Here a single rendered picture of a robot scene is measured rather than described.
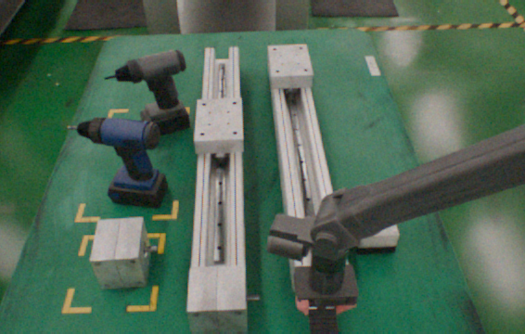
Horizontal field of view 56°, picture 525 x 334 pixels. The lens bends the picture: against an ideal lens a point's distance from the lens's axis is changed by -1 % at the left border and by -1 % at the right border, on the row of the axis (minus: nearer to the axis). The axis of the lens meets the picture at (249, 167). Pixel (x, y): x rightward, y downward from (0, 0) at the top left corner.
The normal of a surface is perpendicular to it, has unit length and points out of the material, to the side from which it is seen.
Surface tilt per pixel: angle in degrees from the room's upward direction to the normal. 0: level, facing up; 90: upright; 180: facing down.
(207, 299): 0
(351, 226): 88
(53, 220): 0
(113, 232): 0
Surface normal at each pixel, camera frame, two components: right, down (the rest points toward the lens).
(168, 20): 0.01, 0.69
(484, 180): -0.40, 0.61
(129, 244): -0.03, -0.73
